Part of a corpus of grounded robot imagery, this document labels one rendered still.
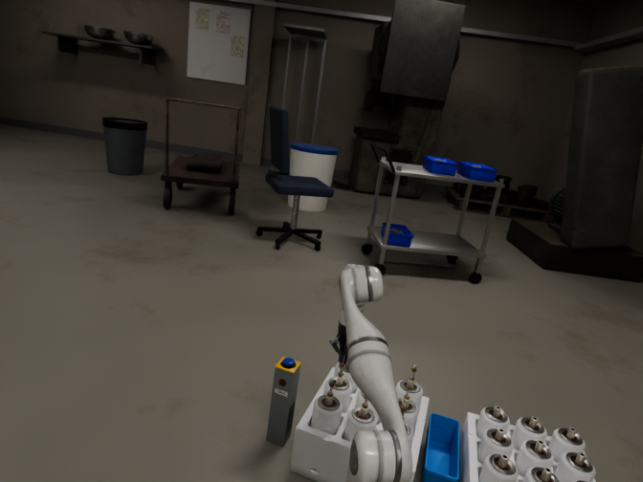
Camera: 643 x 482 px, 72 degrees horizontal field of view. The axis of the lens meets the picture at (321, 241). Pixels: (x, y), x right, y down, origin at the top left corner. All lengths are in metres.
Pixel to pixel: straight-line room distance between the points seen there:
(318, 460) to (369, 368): 0.70
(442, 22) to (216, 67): 3.48
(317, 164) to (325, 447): 3.57
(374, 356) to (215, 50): 6.97
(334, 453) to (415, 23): 5.22
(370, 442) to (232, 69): 7.00
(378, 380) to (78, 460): 1.11
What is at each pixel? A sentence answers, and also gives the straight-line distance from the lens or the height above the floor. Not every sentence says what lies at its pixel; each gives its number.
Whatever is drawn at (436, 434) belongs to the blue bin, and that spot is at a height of 0.04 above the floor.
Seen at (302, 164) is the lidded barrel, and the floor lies 0.50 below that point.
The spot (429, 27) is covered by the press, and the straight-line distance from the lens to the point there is 6.07.
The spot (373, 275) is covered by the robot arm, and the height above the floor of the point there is 0.80.
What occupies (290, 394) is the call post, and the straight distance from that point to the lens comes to 1.60.
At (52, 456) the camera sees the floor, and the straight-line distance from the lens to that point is 1.79.
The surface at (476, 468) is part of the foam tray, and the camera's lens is 1.62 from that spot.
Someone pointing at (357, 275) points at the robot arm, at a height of 0.79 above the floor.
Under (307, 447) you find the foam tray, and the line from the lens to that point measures 1.58.
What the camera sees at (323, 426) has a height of 0.20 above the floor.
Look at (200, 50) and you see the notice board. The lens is 7.73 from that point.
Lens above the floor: 1.20
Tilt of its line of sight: 18 degrees down
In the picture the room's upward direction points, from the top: 8 degrees clockwise
